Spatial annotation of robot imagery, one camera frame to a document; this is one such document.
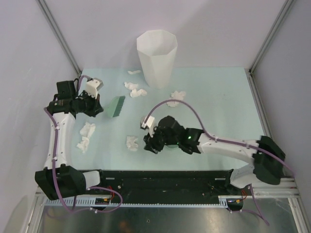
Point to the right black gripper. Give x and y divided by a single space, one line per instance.
150 142

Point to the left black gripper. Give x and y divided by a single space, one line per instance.
96 107

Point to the green hand brush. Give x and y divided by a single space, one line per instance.
113 109

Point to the green plastic dustpan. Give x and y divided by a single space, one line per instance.
172 147

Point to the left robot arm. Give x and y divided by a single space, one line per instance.
59 178

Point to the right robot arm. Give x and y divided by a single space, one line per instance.
264 158

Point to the crumpled paper scrap far left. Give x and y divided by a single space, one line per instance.
88 130

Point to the large crumpled paper scrap right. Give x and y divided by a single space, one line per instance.
176 95

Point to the crumpled paper scrap front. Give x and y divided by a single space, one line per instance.
131 143

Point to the crumpled paper scrap lower left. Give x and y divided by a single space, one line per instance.
83 145

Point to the crumpled paper scrap upper left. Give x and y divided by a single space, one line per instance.
130 86

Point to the crumpled paper scrap middle left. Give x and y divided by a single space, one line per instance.
136 93

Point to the small paper scrap near bin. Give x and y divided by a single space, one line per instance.
134 72

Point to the white faceted waste bin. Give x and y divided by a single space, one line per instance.
157 50

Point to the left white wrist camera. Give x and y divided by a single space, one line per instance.
93 86

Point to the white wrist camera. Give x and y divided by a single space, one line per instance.
93 86
148 123

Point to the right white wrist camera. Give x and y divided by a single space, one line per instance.
148 123

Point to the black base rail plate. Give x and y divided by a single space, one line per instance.
168 187

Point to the left aluminium frame post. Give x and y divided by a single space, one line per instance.
58 35

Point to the aluminium frame post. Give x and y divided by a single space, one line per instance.
278 22
58 35

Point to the grey slotted cable duct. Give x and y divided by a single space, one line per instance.
93 202

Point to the right aluminium frame post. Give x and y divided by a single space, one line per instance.
278 22

